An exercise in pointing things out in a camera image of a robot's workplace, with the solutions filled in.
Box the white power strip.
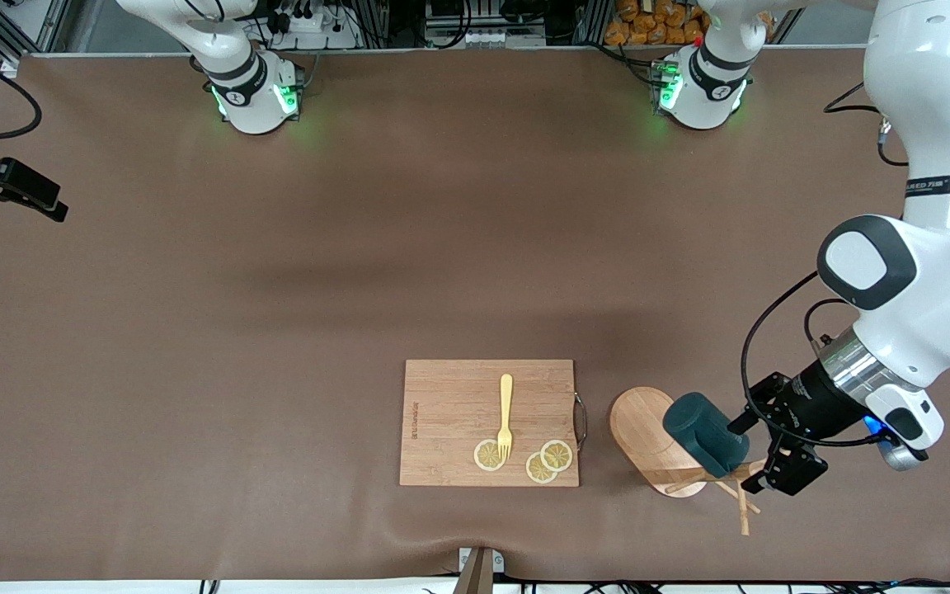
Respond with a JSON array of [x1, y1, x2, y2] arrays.
[[265, 8, 360, 50]]

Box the aluminium frame post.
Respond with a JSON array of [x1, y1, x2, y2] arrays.
[[0, 0, 72, 77]]

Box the grey socket strip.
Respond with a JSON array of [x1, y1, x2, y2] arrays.
[[426, 25, 548, 49]]

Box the orange packaged goods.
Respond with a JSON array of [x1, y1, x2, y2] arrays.
[[604, 0, 707, 46]]

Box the brown table mat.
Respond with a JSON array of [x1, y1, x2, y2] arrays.
[[0, 48, 950, 583]]

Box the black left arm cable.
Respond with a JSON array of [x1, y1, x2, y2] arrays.
[[741, 78, 950, 450]]

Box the dark green cup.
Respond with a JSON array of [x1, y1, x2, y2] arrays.
[[662, 392, 750, 479]]

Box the wooden cup rack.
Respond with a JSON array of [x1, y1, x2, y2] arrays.
[[609, 386, 766, 537]]

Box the lemon slice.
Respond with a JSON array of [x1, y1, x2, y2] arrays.
[[539, 439, 575, 473], [473, 438, 509, 473], [525, 451, 559, 485]]

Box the yellow plastic fork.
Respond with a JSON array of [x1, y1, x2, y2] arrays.
[[496, 374, 515, 463]]

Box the wooden cutting board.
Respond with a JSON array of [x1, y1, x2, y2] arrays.
[[399, 359, 587, 488]]

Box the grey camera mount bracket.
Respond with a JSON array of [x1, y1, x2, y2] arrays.
[[452, 546, 506, 594]]

